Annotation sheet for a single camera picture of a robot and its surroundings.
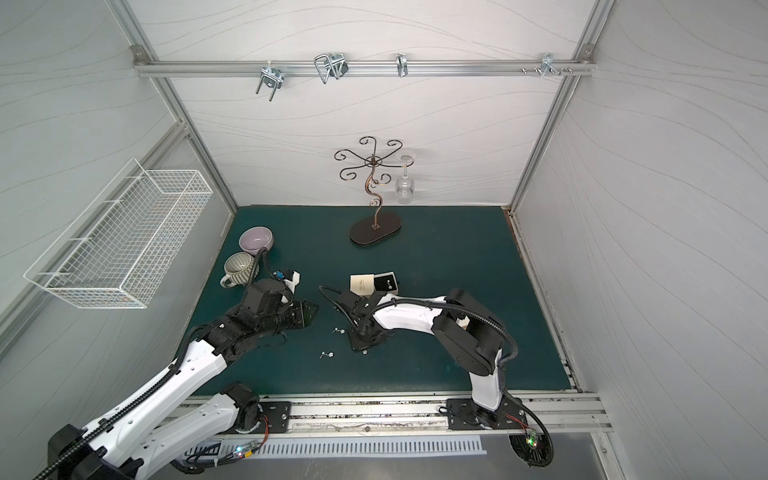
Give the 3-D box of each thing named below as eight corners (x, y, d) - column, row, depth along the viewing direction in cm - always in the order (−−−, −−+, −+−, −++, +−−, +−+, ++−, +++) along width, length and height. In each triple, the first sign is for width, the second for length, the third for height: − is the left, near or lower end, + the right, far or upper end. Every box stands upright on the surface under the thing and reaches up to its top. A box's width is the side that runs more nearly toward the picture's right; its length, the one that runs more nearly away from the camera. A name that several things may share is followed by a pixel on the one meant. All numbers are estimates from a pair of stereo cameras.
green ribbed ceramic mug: (224, 291, 98) (215, 281, 93) (236, 263, 105) (228, 252, 100) (251, 291, 98) (244, 281, 93) (261, 263, 105) (255, 252, 101)
